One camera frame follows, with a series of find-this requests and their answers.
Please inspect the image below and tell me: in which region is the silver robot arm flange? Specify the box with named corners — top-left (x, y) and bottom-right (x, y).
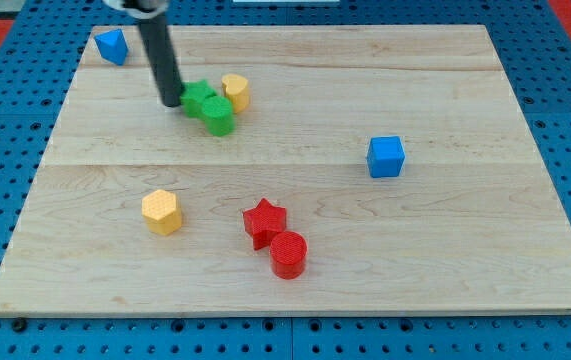
top-left (103, 0), bottom-right (169, 20)

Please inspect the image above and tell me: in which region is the wooden board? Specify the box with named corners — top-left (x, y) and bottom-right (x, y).
top-left (0, 25), bottom-right (571, 318)

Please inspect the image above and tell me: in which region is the blue cube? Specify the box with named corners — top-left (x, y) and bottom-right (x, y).
top-left (366, 136), bottom-right (405, 178)

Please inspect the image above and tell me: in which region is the red star block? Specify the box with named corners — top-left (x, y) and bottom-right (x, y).
top-left (242, 198), bottom-right (287, 250)

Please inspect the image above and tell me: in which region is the red cylinder block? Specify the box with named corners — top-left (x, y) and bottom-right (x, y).
top-left (270, 231), bottom-right (308, 280)

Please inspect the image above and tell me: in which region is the green cylinder block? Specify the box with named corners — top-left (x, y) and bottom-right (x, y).
top-left (201, 96), bottom-right (235, 137)

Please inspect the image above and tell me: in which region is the yellow heart block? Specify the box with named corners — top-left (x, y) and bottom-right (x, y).
top-left (221, 74), bottom-right (251, 114)

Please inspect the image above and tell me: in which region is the green star block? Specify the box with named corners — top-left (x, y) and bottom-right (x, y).
top-left (180, 80), bottom-right (216, 118)

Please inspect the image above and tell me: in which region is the yellow hexagon block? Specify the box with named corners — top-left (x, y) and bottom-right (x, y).
top-left (141, 189), bottom-right (183, 236)

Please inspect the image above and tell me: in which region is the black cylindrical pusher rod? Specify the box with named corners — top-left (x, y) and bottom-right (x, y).
top-left (137, 12), bottom-right (184, 108)

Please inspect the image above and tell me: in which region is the blue triangular prism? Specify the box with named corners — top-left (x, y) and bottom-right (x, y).
top-left (94, 29), bottom-right (128, 66)

